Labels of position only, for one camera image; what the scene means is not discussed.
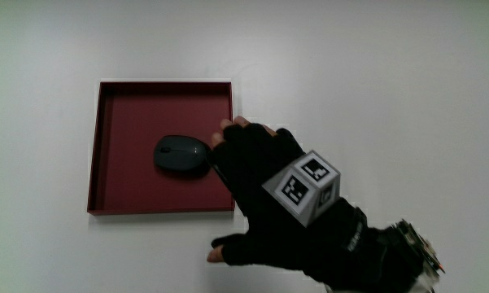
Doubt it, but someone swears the person's right hand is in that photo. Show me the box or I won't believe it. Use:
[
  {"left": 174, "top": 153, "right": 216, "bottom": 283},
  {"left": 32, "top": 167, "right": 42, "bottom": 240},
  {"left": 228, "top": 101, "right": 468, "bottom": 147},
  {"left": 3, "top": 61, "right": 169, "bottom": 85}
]
[{"left": 206, "top": 116, "right": 369, "bottom": 286}]

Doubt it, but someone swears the black computer mouse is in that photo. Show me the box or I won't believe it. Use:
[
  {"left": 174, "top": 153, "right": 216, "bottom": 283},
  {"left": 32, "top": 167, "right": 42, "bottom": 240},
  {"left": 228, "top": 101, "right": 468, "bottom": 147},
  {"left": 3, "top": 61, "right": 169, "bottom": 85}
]
[{"left": 153, "top": 134, "right": 213, "bottom": 173}]

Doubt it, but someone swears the dark red square plate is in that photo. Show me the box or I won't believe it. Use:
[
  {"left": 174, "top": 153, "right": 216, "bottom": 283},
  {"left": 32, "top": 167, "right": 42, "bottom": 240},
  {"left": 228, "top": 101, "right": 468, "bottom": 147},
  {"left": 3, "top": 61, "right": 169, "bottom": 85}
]
[{"left": 86, "top": 80, "right": 236, "bottom": 216}]

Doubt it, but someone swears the person's right forearm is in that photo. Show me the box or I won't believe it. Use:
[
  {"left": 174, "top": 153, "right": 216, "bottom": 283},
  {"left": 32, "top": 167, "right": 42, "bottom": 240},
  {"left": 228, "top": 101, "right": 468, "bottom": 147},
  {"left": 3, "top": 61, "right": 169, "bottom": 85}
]
[{"left": 323, "top": 218, "right": 447, "bottom": 293}]

